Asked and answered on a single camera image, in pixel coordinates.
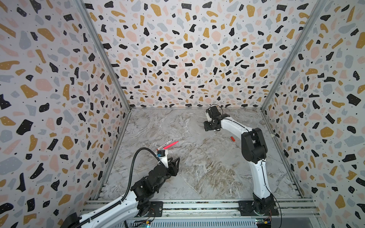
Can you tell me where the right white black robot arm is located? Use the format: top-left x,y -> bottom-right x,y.
204,106 -> 275,215

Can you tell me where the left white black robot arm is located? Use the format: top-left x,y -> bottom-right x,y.
61,158 -> 180,228

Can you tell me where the thin white red pen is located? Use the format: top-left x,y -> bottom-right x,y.
157,140 -> 173,150

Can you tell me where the red pink marker pen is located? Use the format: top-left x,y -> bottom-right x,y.
163,141 -> 179,150

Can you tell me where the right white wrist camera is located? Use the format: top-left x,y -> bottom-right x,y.
205,104 -> 224,122

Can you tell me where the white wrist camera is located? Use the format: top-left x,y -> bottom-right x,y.
205,104 -> 224,122
157,149 -> 168,169

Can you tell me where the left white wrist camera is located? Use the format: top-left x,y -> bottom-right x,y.
157,149 -> 168,169

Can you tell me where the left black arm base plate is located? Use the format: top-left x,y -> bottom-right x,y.
136,201 -> 163,217

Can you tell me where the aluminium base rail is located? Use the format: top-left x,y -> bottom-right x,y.
78,199 -> 323,228

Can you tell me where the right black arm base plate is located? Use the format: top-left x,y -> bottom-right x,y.
238,200 -> 279,216

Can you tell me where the black corrugated cable conduit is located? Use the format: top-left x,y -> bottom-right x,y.
71,147 -> 160,228

